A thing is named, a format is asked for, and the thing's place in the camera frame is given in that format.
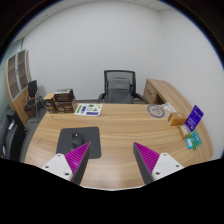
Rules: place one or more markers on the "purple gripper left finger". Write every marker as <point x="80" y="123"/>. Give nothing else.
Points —
<point x="70" y="166"/>

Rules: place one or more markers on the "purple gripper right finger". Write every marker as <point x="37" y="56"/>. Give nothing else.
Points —
<point x="152" y="165"/>

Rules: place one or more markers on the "dark grey computer mouse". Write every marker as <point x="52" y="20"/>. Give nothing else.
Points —
<point x="77" y="140"/>

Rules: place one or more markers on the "dark grey mouse pad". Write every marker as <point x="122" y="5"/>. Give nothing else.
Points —
<point x="90" y="134"/>

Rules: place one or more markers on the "blue small packet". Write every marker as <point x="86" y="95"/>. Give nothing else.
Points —
<point x="189" y="143"/>

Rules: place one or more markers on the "small tan box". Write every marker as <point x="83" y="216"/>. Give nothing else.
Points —
<point x="184" y="131"/>

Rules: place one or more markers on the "green packet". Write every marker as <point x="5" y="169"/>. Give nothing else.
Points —
<point x="195" y="139"/>

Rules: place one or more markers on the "orange cardboard box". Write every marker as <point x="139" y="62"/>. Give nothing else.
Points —
<point x="176" y="118"/>

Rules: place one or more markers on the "white green printed sheet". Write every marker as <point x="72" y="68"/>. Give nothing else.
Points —
<point x="89" y="109"/>

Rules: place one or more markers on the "brown cardboard box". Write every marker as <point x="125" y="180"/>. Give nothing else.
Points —
<point x="66" y="107"/>

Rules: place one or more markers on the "purple standing card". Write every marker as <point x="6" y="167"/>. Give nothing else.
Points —
<point x="194" y="118"/>

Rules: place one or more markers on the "black chair at left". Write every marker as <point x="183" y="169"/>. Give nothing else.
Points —
<point x="12" y="135"/>

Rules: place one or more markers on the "small brown box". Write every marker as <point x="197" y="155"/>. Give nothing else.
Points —
<point x="50" y="103"/>

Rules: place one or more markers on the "black box on top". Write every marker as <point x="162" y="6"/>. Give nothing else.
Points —
<point x="64" y="95"/>

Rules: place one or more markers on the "wooden side desk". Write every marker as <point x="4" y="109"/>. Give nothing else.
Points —
<point x="159" y="92"/>

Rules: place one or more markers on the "black mesh office chair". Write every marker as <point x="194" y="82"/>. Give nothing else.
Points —
<point x="120" y="87"/>

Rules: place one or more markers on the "black visitor chair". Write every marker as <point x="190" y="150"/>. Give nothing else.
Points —
<point x="33" y="101"/>

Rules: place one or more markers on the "wooden bookshelf cabinet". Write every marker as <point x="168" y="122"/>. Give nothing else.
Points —
<point x="16" y="79"/>

